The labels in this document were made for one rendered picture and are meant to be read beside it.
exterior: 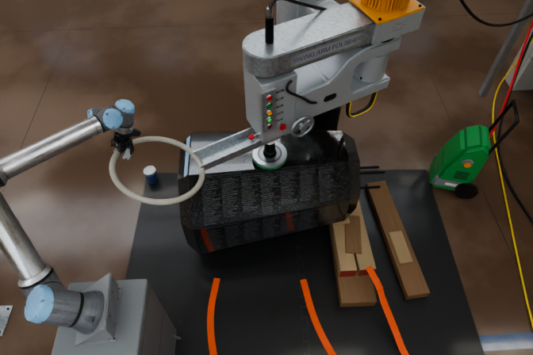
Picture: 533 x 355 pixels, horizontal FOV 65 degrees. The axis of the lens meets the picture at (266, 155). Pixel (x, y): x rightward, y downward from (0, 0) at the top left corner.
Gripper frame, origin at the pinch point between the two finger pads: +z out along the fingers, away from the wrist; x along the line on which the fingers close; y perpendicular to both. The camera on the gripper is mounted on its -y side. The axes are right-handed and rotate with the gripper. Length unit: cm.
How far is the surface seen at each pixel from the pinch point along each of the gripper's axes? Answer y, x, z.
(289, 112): -49, 65, -46
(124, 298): 47, 48, 33
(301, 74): -66, 58, -59
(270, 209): -46, 77, 23
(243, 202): -38, 61, 23
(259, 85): -31, 51, -63
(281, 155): -63, 66, -5
